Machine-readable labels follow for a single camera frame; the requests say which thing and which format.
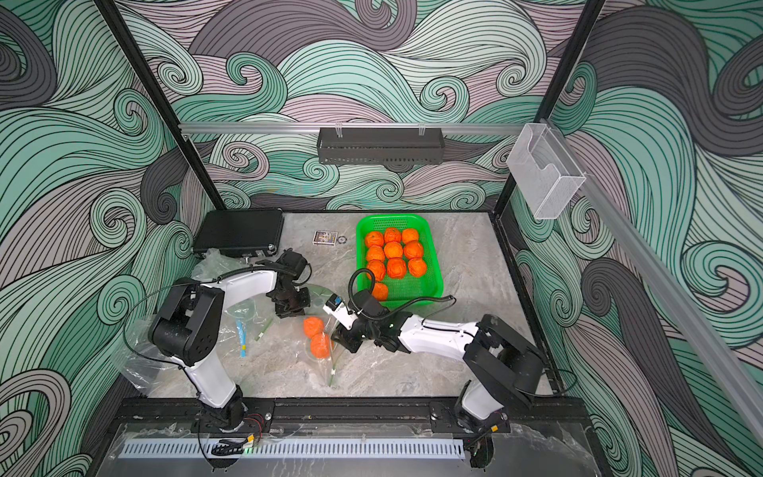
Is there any white slotted cable duct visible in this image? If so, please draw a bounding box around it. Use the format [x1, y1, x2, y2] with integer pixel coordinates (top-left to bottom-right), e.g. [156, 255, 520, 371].
[116, 437, 466, 460]

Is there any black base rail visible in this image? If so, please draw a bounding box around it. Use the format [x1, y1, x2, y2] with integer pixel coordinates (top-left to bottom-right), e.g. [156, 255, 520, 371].
[114, 397, 589, 435]

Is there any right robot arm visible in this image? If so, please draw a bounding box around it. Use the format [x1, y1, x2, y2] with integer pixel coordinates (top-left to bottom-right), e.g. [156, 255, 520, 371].
[324, 268, 546, 432]

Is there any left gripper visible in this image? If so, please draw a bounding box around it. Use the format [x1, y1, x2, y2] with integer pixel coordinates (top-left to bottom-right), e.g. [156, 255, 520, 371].
[276, 287, 313, 319]

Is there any green-zip clear bag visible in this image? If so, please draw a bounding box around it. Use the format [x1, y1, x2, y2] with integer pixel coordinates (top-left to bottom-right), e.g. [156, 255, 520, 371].
[191, 248, 277, 355]

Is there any small card box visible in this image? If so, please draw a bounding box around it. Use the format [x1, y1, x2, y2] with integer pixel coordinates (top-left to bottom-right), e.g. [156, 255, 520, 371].
[313, 231, 338, 246]

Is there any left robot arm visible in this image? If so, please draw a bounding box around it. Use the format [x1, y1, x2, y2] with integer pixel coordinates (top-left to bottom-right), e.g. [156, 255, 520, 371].
[148, 248, 312, 430]

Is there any green plastic basket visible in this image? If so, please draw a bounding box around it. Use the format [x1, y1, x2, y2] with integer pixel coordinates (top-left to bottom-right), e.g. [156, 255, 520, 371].
[356, 214, 443, 308]

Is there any black case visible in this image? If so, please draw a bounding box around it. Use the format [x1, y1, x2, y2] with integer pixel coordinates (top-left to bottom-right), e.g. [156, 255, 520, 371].
[193, 209, 284, 258]

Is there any clear acrylic wall holder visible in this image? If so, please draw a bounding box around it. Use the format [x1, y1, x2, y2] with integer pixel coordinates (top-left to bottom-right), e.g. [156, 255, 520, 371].
[507, 122, 586, 221]

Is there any black wall tray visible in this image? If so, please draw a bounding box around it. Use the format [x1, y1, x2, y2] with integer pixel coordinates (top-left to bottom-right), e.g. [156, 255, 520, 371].
[317, 127, 445, 167]

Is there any blue-zip clear bag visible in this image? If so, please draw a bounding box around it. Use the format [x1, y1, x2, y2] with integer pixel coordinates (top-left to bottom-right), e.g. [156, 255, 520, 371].
[109, 315, 252, 395]

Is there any orange taken out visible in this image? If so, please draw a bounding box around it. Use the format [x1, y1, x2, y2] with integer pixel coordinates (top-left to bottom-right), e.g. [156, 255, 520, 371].
[401, 229, 419, 244]
[365, 231, 385, 248]
[383, 228, 403, 244]
[366, 246, 387, 262]
[407, 258, 427, 277]
[387, 258, 407, 279]
[372, 282, 389, 302]
[367, 260, 387, 281]
[403, 240, 424, 260]
[383, 242, 405, 260]

